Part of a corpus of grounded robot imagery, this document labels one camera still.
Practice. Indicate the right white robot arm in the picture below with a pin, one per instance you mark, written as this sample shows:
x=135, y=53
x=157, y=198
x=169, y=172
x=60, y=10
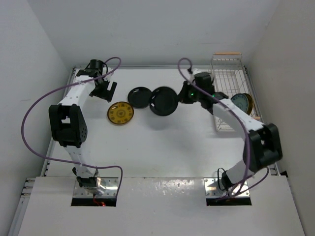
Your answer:
x=262, y=146

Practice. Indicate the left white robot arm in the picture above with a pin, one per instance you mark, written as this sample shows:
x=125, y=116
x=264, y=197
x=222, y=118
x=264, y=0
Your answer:
x=68, y=125

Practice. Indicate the blue floral green plate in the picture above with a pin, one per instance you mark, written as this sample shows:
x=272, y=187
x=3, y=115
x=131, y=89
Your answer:
x=240, y=101

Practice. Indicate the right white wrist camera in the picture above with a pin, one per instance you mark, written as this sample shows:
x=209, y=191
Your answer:
x=193, y=72

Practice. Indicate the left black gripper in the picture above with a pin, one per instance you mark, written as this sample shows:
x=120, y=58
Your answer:
x=105, y=94

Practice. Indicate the wire dish rack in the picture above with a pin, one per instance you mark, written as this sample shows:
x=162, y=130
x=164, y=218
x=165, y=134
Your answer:
x=228, y=61

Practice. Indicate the black plate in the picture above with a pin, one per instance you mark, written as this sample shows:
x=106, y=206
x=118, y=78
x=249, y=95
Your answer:
x=139, y=97
x=163, y=101

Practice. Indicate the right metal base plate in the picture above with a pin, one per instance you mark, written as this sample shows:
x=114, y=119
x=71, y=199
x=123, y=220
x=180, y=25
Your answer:
x=212, y=190

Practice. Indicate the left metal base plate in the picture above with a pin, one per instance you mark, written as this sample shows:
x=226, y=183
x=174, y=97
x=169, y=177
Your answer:
x=109, y=188

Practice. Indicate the metal base plate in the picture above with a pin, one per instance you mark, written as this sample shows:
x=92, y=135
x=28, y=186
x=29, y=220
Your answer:
x=109, y=188
x=212, y=190

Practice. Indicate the black plate front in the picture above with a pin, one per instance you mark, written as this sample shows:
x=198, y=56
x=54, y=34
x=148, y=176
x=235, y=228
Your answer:
x=163, y=101

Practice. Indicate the yellow patterned plate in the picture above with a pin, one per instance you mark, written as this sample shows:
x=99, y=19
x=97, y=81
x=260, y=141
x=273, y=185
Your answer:
x=120, y=113
x=250, y=103

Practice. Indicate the right aluminium table rail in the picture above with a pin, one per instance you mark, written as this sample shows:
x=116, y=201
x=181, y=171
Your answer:
x=276, y=169

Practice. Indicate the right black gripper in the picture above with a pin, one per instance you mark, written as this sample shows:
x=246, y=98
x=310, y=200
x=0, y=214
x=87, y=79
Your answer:
x=182, y=96

